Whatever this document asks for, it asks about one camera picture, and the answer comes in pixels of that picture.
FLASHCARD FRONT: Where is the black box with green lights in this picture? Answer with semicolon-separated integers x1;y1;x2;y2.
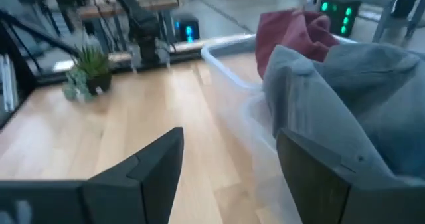
317;0;362;38

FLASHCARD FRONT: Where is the clear plastic bin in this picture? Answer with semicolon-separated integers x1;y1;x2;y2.
215;90;305;224
200;33;361;95

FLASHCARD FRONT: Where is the small potted green plant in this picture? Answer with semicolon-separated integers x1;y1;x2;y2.
62;44;114;103

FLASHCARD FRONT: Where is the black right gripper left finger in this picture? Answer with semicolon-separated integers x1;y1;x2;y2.
0;126;185;224

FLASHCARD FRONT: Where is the black box with blue lights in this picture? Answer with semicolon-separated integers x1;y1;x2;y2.
171;13;201;43

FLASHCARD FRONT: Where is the grey metal table leg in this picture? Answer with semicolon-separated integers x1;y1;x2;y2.
371;0;425;46

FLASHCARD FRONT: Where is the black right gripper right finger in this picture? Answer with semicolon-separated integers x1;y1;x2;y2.
276;128;425;224

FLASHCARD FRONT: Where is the wooden background table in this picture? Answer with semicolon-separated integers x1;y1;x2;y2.
75;0;180;21

